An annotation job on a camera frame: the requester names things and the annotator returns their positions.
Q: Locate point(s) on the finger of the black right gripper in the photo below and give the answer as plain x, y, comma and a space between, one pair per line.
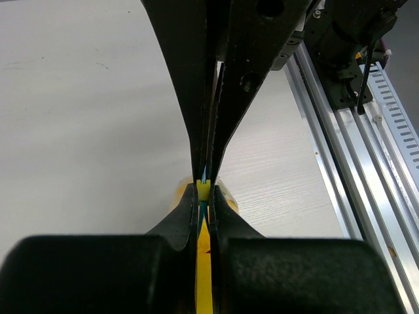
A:
257, 32
180, 28

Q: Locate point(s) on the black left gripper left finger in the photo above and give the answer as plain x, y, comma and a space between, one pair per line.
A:
139, 273

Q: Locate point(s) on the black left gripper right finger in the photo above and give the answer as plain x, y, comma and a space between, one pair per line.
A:
252, 273

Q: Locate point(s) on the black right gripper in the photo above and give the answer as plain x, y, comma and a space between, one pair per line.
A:
345, 27

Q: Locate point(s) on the clear teal-zipper zip bag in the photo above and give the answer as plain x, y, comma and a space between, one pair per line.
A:
203, 187

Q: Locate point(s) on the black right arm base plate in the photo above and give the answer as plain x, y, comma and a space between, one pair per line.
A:
343, 86

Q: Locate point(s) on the white slotted cable duct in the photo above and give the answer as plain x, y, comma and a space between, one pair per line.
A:
395, 116

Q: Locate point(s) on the aluminium mounting rail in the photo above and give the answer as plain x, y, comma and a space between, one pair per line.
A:
372, 190

